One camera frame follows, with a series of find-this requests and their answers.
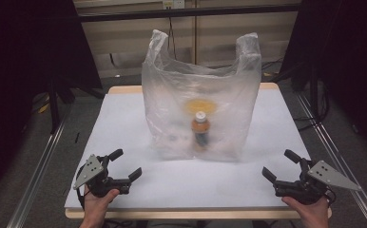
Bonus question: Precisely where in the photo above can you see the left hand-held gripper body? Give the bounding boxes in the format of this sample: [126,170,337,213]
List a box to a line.
[72,154,132,198]

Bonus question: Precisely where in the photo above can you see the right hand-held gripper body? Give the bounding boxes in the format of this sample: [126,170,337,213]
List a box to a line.
[274,160,362,205]

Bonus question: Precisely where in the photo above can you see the orange drink bottle white cap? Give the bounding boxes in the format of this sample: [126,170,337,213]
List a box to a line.
[190,110,212,152]

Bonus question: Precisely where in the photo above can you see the translucent white plastic bag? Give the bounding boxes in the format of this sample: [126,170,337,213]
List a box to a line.
[141,28,263,163]

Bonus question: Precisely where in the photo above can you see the person's left hand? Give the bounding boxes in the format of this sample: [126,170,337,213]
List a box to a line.
[82,184,121,223]

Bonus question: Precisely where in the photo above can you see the person's right hand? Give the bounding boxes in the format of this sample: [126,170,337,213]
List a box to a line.
[280,196,332,224]

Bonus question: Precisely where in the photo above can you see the white table mat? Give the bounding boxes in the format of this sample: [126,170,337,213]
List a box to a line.
[64,88,330,211]

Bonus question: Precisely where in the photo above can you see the wooden table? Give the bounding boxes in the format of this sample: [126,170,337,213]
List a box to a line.
[64,83,334,220]

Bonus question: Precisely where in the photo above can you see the black metal stand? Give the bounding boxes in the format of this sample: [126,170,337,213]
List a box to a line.
[47,75,106,134]
[266,63,323,122]

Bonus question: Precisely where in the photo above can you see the black curtain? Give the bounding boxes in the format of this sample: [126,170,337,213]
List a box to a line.
[0,0,104,203]
[280,0,367,153]

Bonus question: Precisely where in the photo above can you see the black horizontal bar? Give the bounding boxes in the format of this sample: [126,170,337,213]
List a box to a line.
[76,3,301,23]

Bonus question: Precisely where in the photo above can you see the black floor cables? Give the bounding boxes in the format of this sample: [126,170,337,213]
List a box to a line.
[292,91,330,131]

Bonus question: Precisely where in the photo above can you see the metal floor rail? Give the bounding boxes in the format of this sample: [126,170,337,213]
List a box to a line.
[6,104,73,228]
[295,92,367,228]

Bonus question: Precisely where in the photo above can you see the black hanging cable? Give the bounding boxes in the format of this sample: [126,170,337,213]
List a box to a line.
[167,17,178,61]

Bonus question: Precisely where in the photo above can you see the white wall outlet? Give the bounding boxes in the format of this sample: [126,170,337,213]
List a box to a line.
[162,0,185,10]

